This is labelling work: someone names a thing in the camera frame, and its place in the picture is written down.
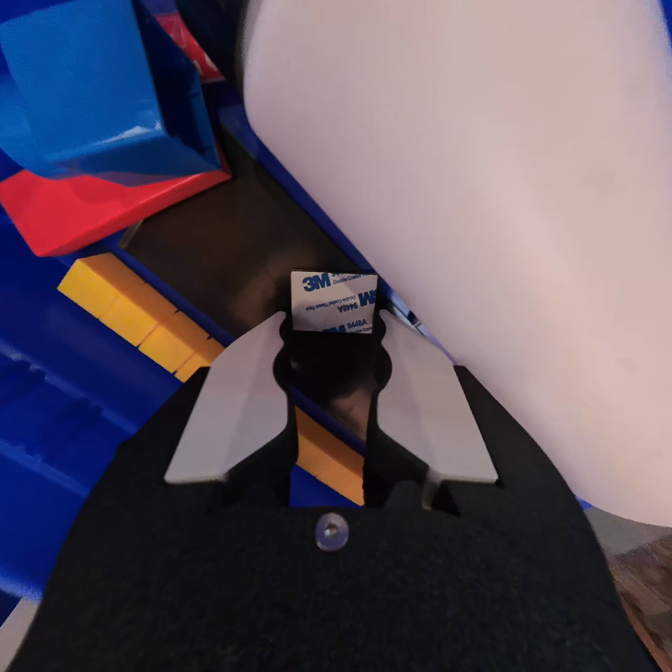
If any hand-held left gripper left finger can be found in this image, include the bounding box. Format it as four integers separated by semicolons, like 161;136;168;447
164;311;299;485

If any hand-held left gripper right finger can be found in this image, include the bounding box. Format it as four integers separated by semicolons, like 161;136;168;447
364;309;499;509

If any dark glossy plate white sticker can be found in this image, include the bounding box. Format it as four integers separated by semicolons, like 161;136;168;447
118;123;421;442

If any blue plastic bin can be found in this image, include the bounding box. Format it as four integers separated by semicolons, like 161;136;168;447
0;0;594;604

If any blue plastic toy piece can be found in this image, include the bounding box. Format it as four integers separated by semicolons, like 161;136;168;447
0;0;222;180

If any red block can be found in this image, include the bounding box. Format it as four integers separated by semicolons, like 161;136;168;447
0;160;233;258

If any red white tube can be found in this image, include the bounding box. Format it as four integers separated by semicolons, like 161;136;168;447
155;12;225;84

